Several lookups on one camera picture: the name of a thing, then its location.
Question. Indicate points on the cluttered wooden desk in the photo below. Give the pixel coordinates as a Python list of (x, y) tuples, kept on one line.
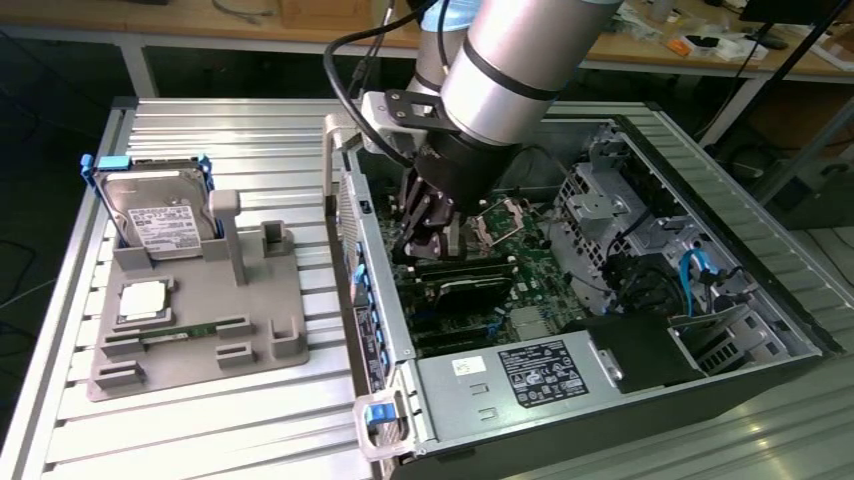
[(667, 57)]

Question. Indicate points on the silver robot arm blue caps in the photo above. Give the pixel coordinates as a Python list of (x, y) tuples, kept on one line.
[(507, 65)]

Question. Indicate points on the black plastic air shroud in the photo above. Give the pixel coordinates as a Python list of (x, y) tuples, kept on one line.
[(634, 350)]

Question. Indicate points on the open black PC case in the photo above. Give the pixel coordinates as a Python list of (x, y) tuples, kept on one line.
[(667, 425)]

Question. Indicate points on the black slanted pole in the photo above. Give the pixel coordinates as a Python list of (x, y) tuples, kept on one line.
[(811, 35)]

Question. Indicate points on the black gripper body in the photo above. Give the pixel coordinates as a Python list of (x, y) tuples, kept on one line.
[(467, 170)]

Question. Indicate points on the blue case latch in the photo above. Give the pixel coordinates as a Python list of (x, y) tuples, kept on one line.
[(377, 414)]

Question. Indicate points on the white and orange plastic part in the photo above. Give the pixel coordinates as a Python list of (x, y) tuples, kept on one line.
[(730, 47)]

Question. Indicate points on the green motherboard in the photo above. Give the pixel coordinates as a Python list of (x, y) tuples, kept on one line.
[(533, 280)]

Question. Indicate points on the silver chipset heatsink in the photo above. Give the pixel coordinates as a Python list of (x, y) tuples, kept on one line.
[(531, 320)]

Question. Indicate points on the silver CPU chip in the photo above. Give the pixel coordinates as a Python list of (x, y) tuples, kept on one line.
[(141, 300)]

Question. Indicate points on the long wooden desk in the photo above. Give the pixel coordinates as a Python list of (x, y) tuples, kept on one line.
[(167, 25)]

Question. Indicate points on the silver metal disk bay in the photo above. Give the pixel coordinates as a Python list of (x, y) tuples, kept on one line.
[(587, 210)]

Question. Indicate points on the grey parts rack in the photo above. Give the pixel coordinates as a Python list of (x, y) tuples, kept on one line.
[(200, 290)]

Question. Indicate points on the metal socket cover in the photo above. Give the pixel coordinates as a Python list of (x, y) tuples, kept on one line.
[(500, 220)]

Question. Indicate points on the black monitor stand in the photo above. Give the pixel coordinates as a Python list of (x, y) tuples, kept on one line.
[(767, 37)]

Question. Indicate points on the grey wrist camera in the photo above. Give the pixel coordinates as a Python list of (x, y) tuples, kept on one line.
[(383, 112)]

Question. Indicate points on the black labelled RAM stick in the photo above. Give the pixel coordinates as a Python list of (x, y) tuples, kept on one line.
[(493, 275)]

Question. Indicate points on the silver power supply unit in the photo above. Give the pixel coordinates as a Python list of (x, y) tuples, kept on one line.
[(460, 400)]

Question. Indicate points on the green RAM stick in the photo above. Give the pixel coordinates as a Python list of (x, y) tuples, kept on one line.
[(200, 330)]

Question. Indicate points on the hard disk in blue carrier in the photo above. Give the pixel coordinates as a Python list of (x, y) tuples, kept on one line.
[(153, 210)]

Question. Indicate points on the black graphics card with fan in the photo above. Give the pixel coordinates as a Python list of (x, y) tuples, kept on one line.
[(467, 300)]

